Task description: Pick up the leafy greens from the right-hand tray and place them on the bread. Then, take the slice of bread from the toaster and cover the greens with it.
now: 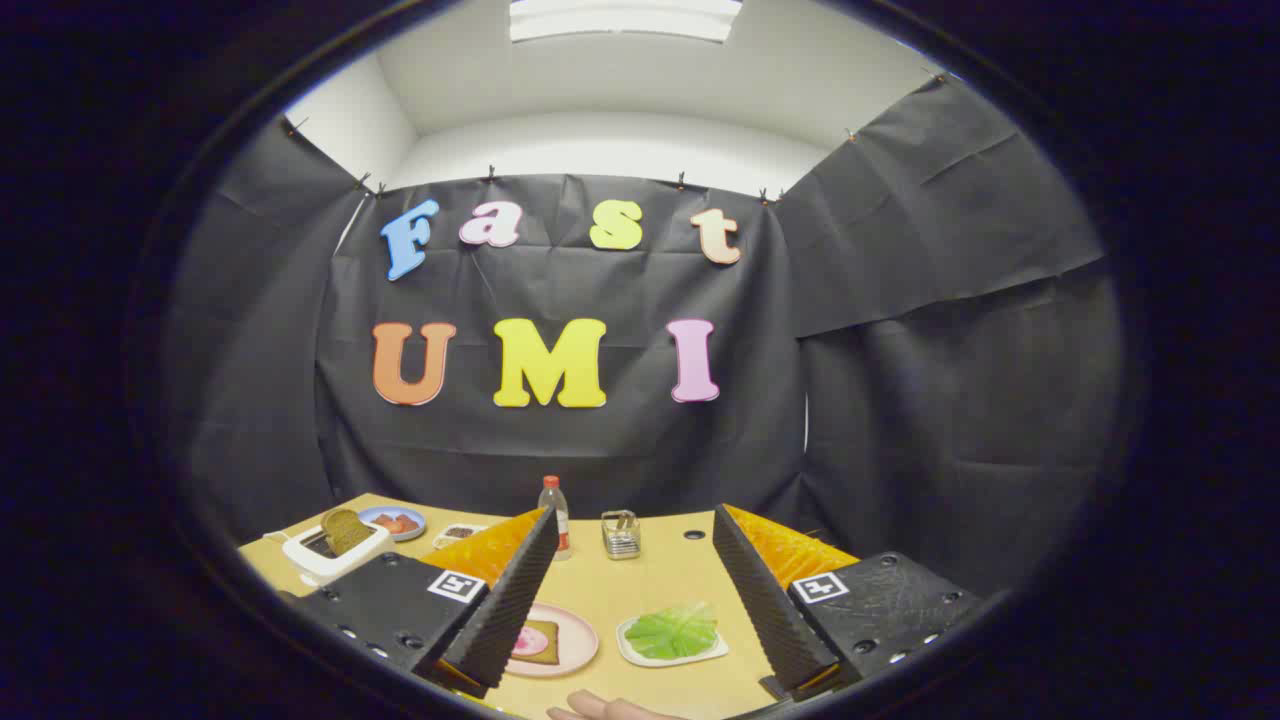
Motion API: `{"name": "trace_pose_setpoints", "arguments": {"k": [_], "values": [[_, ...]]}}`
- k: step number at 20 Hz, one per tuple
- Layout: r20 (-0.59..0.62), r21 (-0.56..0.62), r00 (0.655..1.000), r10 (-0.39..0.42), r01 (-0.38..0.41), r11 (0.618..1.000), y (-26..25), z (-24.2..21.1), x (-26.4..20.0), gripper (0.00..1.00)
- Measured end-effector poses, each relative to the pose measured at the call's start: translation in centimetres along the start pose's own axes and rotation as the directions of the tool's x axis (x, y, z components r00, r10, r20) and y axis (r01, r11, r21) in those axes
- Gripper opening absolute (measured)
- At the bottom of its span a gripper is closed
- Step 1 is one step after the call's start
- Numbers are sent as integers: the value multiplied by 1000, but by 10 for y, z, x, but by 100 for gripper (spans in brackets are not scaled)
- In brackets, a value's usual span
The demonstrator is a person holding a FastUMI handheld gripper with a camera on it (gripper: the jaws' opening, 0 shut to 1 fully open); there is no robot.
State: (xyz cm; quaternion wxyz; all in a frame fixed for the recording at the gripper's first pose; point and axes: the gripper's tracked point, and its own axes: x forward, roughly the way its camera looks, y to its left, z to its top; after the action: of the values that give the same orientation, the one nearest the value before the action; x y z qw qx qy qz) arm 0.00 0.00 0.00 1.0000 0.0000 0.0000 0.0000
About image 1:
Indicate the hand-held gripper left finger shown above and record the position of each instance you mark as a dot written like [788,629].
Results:
[510,610]

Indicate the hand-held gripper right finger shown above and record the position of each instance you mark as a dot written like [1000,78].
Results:
[765,610]

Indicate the green lettuce leaf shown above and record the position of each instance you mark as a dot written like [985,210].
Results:
[670,632]

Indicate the brown bread slice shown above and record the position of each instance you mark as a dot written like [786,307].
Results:
[347,530]

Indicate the pink ham slice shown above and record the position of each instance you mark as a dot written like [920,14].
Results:
[525,642]

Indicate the toasted bread slice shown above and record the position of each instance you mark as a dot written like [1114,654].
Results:
[548,648]

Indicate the pink round plate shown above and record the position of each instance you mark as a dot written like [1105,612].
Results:
[578,640]

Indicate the white square plate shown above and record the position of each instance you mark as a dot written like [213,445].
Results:
[705,655]

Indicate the white divided seed tray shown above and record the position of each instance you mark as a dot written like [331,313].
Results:
[460,533]

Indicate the clear bottle with red cap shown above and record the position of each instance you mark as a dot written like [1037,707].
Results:
[556,500]

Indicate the brown meat slices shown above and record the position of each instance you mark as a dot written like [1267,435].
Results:
[390,523]

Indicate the blue plate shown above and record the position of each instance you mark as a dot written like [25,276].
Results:
[372,519]

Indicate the white toaster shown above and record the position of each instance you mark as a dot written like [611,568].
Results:
[325,567]

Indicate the ceiling light panel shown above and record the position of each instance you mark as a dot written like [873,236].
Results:
[625,18]

